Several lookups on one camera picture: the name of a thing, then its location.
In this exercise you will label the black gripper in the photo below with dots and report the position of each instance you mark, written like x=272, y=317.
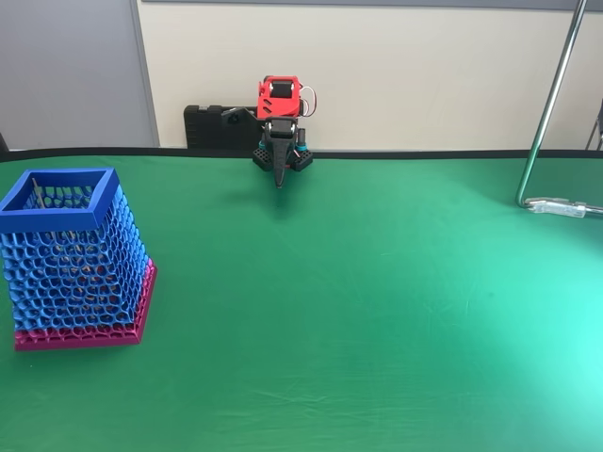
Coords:
x=281, y=141

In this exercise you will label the blue magenta lattice basket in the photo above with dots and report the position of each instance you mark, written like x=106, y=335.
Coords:
x=70, y=282

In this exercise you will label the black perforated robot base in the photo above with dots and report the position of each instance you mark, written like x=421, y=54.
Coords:
x=304, y=160

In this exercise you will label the white candle wick metal base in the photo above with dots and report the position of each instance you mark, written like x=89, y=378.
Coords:
x=37, y=193

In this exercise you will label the black plastic tool case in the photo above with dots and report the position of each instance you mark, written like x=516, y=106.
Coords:
x=207, y=127

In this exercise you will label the green cloth black rim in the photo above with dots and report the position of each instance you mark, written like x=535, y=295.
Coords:
x=330, y=306

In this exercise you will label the chrome stand pole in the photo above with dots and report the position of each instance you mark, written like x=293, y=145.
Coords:
x=551, y=103

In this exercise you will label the silver metal clamp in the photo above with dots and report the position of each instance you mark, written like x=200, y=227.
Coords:
x=556, y=207

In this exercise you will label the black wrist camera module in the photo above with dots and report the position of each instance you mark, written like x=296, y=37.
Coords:
x=233, y=117

